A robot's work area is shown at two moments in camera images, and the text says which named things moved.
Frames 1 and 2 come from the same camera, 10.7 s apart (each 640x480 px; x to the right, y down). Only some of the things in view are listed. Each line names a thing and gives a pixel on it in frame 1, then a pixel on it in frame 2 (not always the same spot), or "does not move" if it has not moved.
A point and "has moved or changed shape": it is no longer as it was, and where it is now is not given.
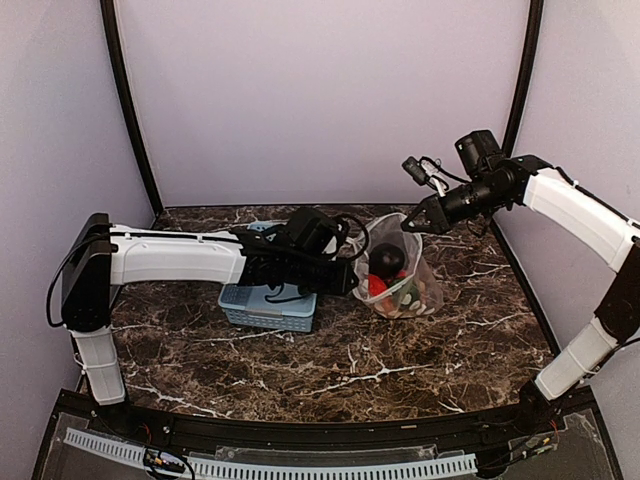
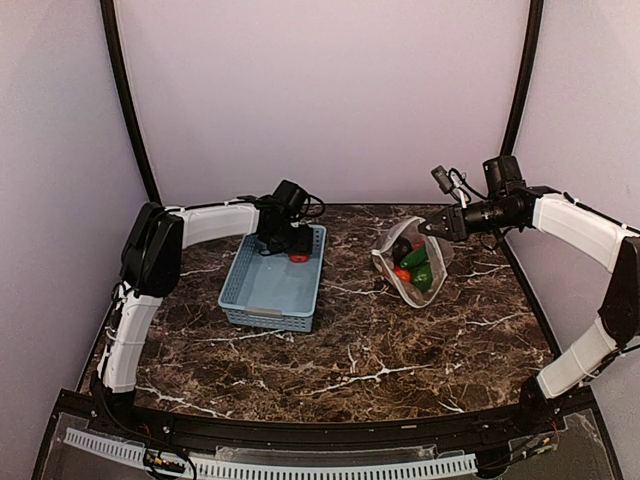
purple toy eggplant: x=385 y=260 -> x=401 y=247
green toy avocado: x=407 y=294 -> x=422 y=278
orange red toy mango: x=375 y=285 -> x=402 y=274
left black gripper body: x=307 y=275 -> x=289 y=241
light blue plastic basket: x=267 y=305 does not move
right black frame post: x=527 y=76 does not move
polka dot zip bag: x=394 y=278 has moved or changed shape
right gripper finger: x=423 y=204 -> x=439 y=223
